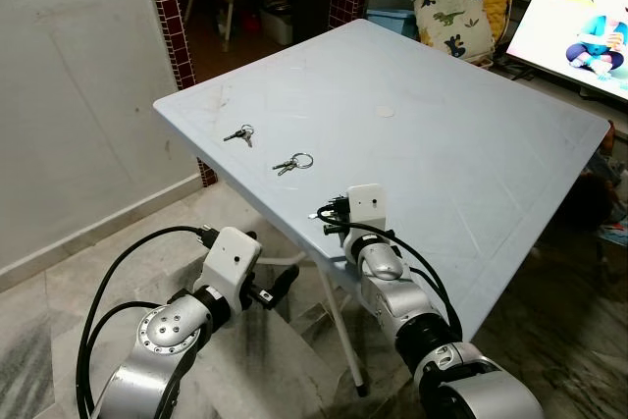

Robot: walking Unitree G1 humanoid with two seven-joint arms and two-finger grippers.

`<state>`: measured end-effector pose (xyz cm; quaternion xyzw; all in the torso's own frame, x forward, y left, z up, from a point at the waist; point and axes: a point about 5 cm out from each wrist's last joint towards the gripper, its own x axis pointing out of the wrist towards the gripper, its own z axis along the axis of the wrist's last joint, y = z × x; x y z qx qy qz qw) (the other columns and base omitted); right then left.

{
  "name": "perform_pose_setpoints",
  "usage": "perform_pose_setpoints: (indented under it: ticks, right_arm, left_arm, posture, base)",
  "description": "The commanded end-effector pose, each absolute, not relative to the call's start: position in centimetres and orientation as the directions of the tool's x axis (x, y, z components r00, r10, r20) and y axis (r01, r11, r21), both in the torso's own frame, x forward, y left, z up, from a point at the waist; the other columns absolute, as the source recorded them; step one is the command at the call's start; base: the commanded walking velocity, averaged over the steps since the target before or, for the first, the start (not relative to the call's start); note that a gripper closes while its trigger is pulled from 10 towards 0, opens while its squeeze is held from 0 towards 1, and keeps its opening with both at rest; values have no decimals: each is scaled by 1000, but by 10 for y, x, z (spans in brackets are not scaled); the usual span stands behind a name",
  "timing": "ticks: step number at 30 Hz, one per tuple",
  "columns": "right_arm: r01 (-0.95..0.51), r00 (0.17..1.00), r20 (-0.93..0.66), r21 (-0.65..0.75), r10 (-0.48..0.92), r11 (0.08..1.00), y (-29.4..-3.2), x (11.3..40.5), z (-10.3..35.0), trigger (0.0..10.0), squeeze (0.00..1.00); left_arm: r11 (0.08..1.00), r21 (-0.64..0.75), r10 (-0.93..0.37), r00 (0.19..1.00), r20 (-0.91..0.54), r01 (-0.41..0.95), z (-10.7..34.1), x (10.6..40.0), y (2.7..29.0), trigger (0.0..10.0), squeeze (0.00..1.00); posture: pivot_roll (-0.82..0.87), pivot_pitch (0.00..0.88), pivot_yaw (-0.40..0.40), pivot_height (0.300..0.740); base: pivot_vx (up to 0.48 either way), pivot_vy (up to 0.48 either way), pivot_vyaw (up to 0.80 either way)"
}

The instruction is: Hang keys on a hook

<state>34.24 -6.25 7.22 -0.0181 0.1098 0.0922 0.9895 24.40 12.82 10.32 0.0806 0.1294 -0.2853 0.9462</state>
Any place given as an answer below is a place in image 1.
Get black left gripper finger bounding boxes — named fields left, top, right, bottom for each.
left=267, top=263, right=301, bottom=302

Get small bunch of keys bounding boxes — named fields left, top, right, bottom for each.
left=222, top=124, right=256, bottom=149

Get white folding table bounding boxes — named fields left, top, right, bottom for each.
left=153, top=18, right=612, bottom=398

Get light blue storage box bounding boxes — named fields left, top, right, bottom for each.
left=367, top=8, right=420, bottom=40

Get white dinosaur print pillow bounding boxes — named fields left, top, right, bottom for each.
left=409, top=0, right=489, bottom=61

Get yellow pillow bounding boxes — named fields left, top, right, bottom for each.
left=480, top=0, right=514, bottom=44

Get large flat television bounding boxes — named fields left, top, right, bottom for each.
left=504, top=0, right=628, bottom=102

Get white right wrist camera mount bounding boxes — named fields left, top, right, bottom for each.
left=347, top=183, right=387, bottom=239

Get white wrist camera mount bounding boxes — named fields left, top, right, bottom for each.
left=347, top=183, right=387, bottom=239
left=200, top=227, right=264, bottom=293

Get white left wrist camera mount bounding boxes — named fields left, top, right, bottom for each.
left=200, top=227, right=264, bottom=293

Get keys on large ring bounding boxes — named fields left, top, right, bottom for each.
left=272, top=151, right=316, bottom=178

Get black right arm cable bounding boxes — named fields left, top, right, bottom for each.
left=341, top=221, right=465, bottom=343

